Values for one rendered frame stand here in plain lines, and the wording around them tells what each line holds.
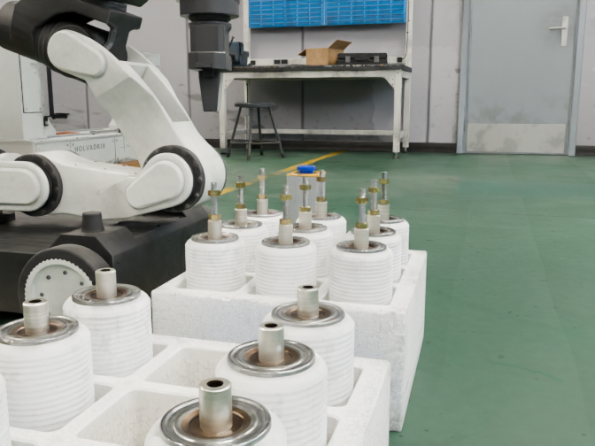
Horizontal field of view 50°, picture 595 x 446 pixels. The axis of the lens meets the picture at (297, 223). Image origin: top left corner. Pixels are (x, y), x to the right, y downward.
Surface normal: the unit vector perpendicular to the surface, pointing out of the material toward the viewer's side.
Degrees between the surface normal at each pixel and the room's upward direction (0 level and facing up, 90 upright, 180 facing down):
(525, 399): 0
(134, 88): 112
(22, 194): 90
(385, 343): 90
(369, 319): 90
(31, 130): 90
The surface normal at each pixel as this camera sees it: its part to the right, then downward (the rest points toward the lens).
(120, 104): -0.08, 0.54
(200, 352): -0.28, 0.18
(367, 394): 0.00, -0.98
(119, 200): -0.63, 0.32
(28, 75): 0.96, 0.05
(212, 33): 0.01, 0.18
